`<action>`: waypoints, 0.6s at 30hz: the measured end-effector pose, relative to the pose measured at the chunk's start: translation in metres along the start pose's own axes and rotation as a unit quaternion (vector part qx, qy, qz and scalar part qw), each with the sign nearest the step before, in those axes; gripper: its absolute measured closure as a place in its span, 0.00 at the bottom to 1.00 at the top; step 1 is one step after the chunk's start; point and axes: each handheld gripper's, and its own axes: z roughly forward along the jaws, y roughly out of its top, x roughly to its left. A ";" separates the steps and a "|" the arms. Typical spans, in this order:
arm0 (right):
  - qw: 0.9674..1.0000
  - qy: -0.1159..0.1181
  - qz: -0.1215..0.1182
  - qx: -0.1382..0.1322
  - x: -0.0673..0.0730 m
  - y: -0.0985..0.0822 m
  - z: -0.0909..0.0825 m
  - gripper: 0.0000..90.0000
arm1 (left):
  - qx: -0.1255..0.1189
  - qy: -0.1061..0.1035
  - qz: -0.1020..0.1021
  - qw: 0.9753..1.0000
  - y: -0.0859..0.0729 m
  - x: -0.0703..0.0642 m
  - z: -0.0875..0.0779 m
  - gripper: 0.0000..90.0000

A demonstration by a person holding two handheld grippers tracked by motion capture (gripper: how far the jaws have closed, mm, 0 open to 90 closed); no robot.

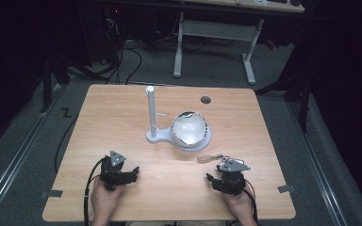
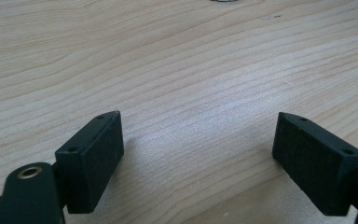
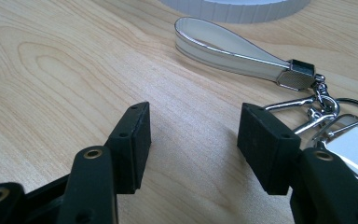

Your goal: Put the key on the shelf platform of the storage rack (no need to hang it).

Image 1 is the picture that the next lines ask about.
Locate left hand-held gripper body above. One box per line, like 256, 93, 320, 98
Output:
99, 150, 130, 192

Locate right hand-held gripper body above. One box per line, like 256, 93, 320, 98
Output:
216, 157, 252, 196

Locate person's left hand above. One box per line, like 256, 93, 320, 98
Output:
90, 177, 124, 220

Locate person's right hand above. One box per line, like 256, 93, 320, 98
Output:
223, 184, 256, 220

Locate grey tape piece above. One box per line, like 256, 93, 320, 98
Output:
40, 189, 64, 200
277, 184, 296, 194

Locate person's legs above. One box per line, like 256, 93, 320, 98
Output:
123, 220, 226, 226

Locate white stand with pole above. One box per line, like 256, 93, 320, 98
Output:
144, 85, 213, 153

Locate black stand leg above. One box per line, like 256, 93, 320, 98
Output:
255, 72, 312, 133
40, 55, 71, 113

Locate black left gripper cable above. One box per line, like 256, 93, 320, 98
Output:
82, 157, 107, 226

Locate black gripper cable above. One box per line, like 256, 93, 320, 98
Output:
82, 157, 107, 226
240, 178, 260, 226

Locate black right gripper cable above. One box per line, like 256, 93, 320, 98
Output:
240, 178, 260, 226

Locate black floor cable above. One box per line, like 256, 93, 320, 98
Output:
54, 115, 80, 174

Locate metal floor rail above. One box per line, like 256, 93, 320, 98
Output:
287, 102, 348, 226
0, 84, 66, 220

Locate bundle of black cables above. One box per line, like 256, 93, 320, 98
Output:
102, 8, 143, 85

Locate white frame wooden desk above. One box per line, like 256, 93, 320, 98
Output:
172, 0, 305, 86

